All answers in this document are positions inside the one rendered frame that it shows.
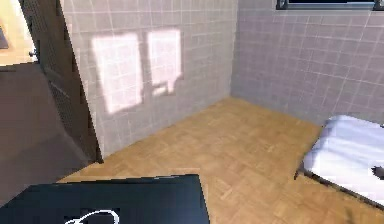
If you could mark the dark brown room door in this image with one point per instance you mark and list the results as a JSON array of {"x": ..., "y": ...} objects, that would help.
[{"x": 63, "y": 83}]

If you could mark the black framed window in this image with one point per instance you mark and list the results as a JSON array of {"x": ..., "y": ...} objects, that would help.
[{"x": 330, "y": 4}]

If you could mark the black bathtub drain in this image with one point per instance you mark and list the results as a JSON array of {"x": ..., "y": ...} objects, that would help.
[{"x": 378, "y": 171}]

